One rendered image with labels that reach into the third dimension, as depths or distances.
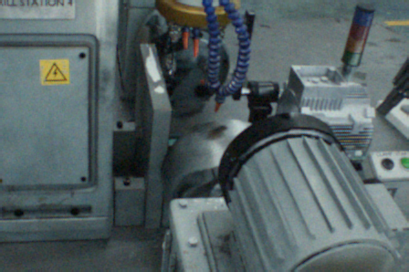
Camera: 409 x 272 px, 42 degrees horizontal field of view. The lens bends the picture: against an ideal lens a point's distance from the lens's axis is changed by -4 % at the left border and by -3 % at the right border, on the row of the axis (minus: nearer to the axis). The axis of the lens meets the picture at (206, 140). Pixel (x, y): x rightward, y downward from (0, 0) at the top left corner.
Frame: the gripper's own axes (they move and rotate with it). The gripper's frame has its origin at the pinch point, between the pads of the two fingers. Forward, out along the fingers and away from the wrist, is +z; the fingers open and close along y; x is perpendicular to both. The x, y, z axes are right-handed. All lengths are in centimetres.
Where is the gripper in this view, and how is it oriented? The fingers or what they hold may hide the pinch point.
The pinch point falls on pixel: (390, 102)
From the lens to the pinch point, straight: 142.4
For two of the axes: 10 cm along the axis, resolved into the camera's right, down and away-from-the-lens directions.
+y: 1.9, 5.9, -7.8
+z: -5.9, 7.1, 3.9
